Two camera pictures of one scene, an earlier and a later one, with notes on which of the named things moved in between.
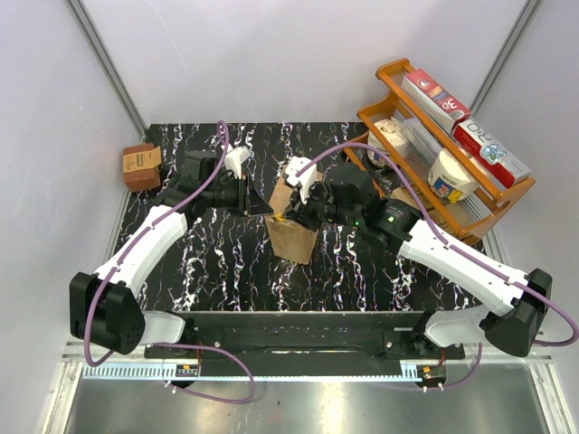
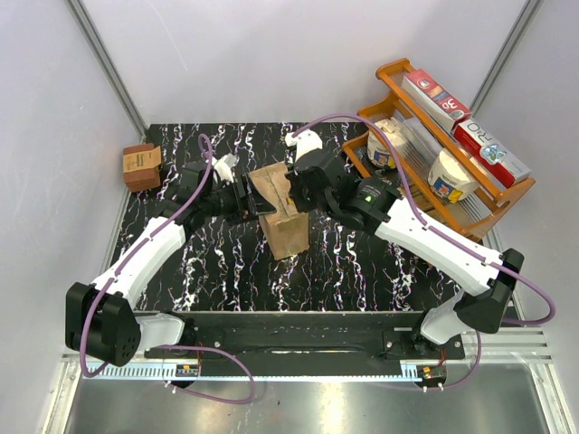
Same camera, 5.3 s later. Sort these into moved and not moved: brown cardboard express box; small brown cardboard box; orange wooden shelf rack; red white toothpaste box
Moved: brown cardboard express box
Not moved: red white toothpaste box; orange wooden shelf rack; small brown cardboard box
